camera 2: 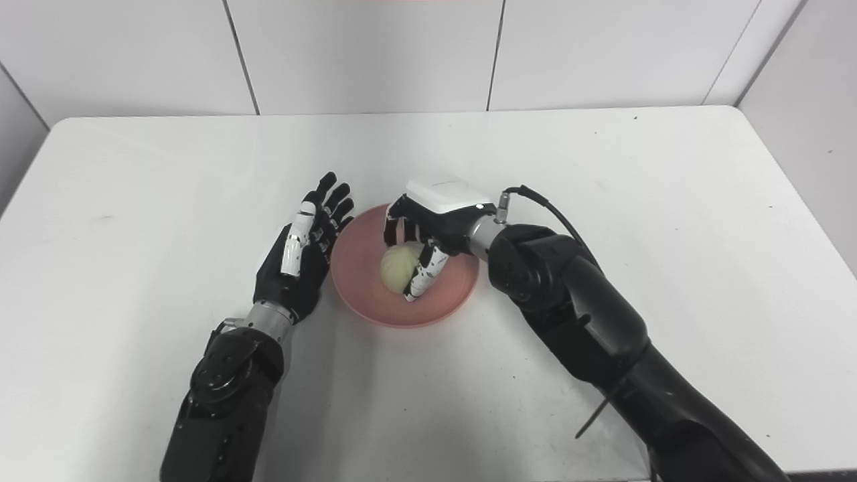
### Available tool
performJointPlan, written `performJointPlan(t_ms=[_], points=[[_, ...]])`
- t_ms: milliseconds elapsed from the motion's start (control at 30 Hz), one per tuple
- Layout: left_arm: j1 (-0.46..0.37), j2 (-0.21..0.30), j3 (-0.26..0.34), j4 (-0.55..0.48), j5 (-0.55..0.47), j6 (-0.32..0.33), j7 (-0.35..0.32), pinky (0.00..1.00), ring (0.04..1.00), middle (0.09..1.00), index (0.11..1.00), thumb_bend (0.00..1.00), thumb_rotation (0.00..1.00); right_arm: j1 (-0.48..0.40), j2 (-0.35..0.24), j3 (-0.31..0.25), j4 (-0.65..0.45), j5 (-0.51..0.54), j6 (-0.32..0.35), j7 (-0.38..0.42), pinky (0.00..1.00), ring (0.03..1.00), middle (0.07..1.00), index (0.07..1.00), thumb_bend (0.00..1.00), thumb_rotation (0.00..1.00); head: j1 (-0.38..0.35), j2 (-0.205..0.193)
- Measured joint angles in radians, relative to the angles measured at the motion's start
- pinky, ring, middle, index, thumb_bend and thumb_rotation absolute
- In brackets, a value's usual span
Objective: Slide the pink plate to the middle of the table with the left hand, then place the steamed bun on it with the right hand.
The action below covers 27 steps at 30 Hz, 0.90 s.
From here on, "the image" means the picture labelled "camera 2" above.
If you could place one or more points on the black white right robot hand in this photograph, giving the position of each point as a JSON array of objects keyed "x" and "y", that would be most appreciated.
[{"x": 445, "y": 214}]

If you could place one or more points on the black zip tie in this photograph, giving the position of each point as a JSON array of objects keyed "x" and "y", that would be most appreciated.
[{"x": 599, "y": 408}]

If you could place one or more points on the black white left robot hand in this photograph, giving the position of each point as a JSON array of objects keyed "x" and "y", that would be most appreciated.
[{"x": 294, "y": 288}]

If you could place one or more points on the white steamed bun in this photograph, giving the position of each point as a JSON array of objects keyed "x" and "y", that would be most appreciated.
[{"x": 400, "y": 268}]

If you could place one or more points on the pink round plate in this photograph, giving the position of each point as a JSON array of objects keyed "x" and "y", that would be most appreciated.
[{"x": 361, "y": 288}]

